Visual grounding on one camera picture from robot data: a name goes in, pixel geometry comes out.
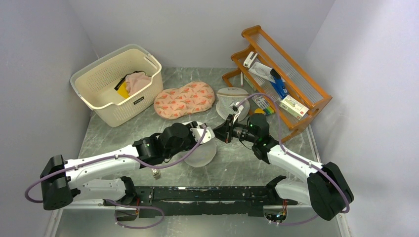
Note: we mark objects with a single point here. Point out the white cylindrical mesh laundry bag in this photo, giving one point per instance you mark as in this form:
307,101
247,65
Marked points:
203,154

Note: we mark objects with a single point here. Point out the white plastic packet on rack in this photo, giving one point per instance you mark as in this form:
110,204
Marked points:
262,71

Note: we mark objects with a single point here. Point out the pink cloth in basket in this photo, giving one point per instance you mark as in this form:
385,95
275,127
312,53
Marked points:
136,82

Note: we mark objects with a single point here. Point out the white pen by rack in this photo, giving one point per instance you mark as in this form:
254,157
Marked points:
241,79

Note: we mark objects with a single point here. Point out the yellow block on rack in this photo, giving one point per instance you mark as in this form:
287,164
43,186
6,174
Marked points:
259,111

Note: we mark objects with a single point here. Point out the orange wooden shelf rack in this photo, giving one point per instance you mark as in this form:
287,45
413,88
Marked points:
298,82

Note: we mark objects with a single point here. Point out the pink floral mesh laundry bag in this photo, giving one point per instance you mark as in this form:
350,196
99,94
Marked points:
194,97

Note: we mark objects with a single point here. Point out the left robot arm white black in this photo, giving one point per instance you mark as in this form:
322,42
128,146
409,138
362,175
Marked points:
66,181

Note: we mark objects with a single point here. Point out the white mesh bag beige rim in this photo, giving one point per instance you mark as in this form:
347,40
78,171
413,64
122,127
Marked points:
227,97

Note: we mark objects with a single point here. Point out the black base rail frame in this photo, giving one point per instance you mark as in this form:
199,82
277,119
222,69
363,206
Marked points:
150,202

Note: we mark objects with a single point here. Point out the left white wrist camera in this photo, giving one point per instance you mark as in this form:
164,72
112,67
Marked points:
201,132

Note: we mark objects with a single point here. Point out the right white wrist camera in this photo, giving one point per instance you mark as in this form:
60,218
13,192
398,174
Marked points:
237,109

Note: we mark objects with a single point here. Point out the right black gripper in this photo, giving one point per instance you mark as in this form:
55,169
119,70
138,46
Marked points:
225,132

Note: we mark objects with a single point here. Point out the blue tool on rack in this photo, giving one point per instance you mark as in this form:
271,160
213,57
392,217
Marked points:
279,84

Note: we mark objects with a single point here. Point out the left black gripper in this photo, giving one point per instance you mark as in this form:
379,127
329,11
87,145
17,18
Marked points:
192,125

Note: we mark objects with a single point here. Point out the white stapler on rack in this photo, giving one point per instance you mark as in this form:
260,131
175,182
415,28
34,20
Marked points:
251,57

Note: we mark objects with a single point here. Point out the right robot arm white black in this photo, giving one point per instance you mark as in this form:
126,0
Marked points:
322,186

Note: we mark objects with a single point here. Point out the cream plastic laundry basket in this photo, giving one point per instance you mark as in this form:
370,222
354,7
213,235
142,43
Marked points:
95,84

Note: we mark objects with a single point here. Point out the white green box on rack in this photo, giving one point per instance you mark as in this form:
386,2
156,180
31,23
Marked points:
294,107

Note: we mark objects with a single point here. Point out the silver black stapler on table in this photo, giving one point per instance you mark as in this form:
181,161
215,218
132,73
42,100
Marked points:
156,173

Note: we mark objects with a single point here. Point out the pack of coloured markers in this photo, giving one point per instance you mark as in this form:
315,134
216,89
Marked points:
263,104

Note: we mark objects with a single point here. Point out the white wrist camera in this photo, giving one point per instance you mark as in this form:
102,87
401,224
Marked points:
201,132
237,109

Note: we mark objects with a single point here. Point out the yellow item in basket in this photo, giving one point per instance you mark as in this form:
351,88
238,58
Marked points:
122,91

